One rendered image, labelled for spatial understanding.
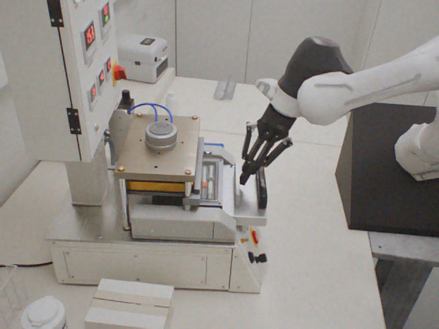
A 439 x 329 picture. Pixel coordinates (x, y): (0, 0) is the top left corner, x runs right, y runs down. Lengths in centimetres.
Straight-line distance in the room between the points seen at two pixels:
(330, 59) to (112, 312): 73
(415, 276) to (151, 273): 105
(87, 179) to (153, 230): 22
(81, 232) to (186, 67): 280
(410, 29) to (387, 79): 238
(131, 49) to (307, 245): 123
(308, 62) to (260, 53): 269
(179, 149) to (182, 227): 19
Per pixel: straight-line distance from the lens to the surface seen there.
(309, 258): 132
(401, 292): 188
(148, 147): 106
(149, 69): 208
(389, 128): 152
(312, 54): 95
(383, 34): 319
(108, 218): 114
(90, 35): 91
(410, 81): 84
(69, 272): 120
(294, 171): 164
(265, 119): 102
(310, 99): 86
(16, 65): 89
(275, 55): 363
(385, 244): 144
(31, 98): 91
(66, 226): 114
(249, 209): 110
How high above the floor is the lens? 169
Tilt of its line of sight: 36 degrees down
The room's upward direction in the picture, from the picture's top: 4 degrees clockwise
